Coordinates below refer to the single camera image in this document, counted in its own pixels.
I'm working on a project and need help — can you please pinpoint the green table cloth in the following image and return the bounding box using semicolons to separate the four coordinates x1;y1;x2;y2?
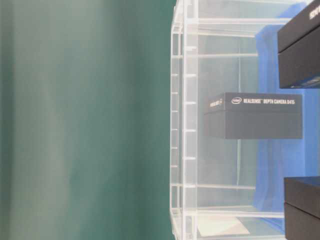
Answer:
0;0;175;240

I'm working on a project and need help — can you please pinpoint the black camera box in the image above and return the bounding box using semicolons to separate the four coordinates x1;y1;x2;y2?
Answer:
284;176;320;240
203;92;303;140
277;0;320;89

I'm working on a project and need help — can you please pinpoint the white label in case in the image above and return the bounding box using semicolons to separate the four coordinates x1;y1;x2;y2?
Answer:
197;215;250;237

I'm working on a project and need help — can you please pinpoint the clear plastic storage case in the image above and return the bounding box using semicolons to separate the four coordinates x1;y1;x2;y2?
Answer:
169;0;313;240

